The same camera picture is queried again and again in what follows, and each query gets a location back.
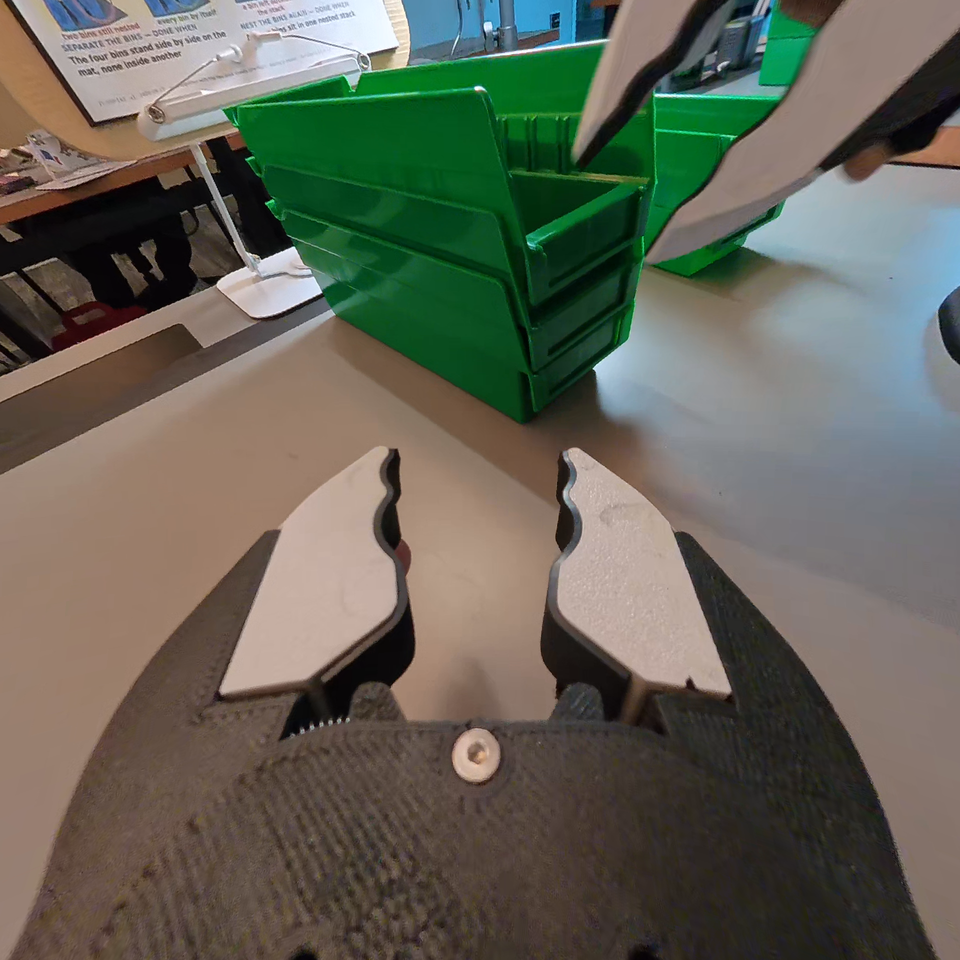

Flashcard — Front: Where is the grey desk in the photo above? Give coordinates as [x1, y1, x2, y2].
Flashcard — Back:
[0, 150, 960, 960]

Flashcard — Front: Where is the red bag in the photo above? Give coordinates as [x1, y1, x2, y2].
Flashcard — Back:
[50, 301, 149, 355]

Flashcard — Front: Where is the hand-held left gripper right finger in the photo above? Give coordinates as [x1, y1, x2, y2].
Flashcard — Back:
[540, 447, 735, 725]

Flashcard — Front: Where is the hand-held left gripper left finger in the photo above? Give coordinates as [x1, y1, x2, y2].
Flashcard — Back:
[217, 447, 417, 723]

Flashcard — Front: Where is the green plastic bin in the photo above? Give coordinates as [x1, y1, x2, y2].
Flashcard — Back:
[264, 198, 636, 426]
[223, 39, 656, 307]
[642, 91, 790, 279]
[243, 153, 640, 374]

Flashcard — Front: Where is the black round cushion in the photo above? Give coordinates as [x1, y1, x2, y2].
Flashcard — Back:
[937, 283, 960, 370]

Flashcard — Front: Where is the person's right hand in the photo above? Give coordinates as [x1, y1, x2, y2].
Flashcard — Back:
[841, 144, 894, 183]

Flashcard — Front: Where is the brown long table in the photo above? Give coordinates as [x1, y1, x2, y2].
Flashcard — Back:
[0, 129, 250, 228]

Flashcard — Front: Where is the printed instruction sheet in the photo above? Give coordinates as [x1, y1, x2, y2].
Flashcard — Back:
[9, 0, 400, 129]

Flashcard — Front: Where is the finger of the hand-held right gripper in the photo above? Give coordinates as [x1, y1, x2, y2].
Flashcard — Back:
[572, 0, 741, 171]
[643, 0, 960, 266]

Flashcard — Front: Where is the wooden clipboard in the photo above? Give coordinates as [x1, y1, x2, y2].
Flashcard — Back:
[0, 0, 414, 163]

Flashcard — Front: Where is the grey power station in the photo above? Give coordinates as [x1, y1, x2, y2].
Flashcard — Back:
[718, 16, 756, 74]

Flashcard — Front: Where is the grey metal pole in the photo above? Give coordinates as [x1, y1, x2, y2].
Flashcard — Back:
[482, 0, 520, 55]

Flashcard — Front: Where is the printed picture card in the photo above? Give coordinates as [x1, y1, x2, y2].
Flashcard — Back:
[26, 129, 110, 187]

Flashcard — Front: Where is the nested green bin stack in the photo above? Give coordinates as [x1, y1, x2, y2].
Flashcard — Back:
[757, 6, 820, 88]

